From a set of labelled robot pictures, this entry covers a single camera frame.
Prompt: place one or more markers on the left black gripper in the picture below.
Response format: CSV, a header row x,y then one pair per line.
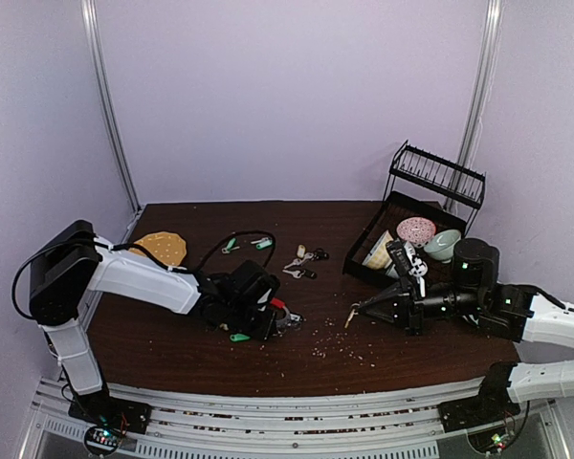
x,y
263,330

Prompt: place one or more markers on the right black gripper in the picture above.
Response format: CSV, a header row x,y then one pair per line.
x,y
408,306

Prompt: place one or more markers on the key with yellow tag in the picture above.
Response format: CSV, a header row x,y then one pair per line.
x,y
350,316

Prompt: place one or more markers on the metal keyring with red handle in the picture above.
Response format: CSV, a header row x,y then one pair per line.
x,y
285,319

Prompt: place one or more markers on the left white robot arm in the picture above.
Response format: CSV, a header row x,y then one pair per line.
x,y
78,262

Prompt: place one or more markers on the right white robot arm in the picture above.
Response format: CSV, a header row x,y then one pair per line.
x,y
517,312

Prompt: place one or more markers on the keys with yellow tag cluster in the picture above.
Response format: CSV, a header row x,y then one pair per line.
x,y
298,269

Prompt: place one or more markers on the yellow checked bowl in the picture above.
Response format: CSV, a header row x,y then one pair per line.
x,y
378,258

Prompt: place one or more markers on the key with dark green tag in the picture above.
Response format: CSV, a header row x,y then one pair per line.
x,y
231,246

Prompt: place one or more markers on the key with light green tag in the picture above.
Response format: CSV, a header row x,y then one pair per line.
x,y
263,243

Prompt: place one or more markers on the pale green bowl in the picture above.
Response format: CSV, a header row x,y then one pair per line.
x,y
441,246

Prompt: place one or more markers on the pink patterned bowl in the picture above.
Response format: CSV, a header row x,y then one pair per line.
x,y
416,230

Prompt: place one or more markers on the yellow dotted plate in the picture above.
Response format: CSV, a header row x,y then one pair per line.
x,y
168,247

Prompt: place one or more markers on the black dish rack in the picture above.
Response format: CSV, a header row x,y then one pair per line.
x,y
418,184

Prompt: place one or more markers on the green tag on ring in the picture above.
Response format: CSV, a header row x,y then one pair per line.
x,y
239,338

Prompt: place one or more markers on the right aluminium frame post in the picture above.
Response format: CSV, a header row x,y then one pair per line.
x,y
485,72

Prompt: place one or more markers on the aluminium frame post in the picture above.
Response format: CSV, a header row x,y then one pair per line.
x,y
485,72
91,26

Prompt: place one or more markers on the left aluminium frame post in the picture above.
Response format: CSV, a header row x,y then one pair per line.
x,y
91,26

